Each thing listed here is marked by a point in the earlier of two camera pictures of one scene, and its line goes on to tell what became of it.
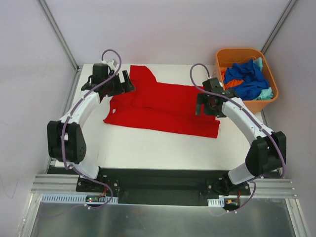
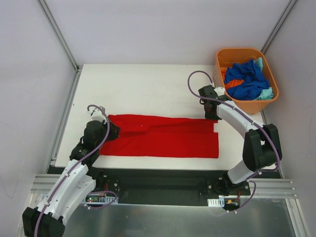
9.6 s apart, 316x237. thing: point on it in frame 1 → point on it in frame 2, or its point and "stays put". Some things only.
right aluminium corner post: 279,24 stays put
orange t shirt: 231,83 stays put
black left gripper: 119,84 → 111,129
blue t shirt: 254,80 stays put
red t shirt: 160,107 → 148,136
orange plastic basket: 226,57 stays put
